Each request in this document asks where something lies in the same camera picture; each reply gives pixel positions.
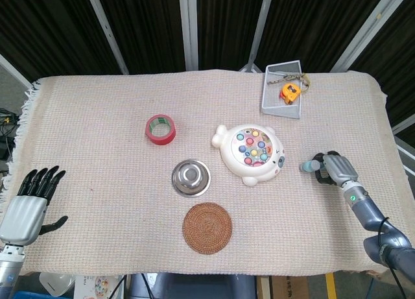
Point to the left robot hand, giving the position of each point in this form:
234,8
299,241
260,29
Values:
22,218

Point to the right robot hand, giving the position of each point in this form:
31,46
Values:
340,169

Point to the teal toy hammer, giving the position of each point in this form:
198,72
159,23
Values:
308,166

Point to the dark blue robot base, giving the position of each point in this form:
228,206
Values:
194,286

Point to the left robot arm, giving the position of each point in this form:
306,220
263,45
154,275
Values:
9,266

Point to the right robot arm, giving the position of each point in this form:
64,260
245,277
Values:
369,211

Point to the white whack-a-mole toy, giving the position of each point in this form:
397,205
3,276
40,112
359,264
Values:
236,169

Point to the white plastic box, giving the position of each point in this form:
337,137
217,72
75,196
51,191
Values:
56,283

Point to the blue plastic bin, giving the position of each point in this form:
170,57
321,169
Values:
42,295

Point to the orange tape measure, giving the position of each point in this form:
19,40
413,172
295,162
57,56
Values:
290,92

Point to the beige woven tablecloth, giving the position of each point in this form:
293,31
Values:
97,150

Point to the printed toy carton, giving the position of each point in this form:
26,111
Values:
97,286

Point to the brown cardboard box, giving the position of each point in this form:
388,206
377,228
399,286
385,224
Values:
288,287

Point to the round woven rattan coaster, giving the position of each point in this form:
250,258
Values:
207,228

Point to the stainless steel bowl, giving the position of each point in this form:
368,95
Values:
191,177

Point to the red tape roll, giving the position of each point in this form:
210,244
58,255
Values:
163,140

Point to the black curtain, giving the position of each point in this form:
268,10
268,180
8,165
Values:
48,20

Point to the white metal frame post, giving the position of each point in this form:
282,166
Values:
403,124
259,26
13,70
188,26
107,30
366,30

